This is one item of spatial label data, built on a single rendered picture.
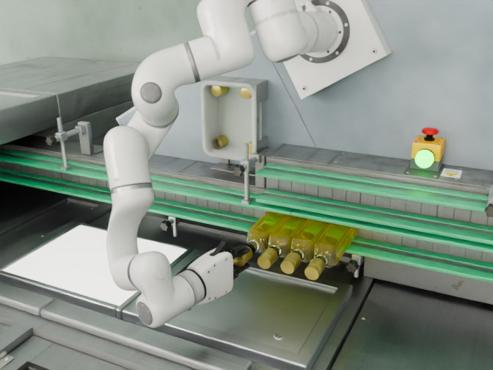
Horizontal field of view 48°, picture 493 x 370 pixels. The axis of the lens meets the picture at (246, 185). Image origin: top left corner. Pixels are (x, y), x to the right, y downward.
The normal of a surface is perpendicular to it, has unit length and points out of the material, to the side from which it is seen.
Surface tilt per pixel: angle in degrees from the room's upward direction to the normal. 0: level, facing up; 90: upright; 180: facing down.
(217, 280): 75
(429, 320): 89
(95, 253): 90
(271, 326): 90
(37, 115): 90
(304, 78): 5
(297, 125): 0
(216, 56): 35
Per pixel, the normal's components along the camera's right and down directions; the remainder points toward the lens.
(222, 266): 0.75, 0.19
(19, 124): 0.90, 0.15
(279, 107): -0.43, 0.34
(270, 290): -0.02, -0.93
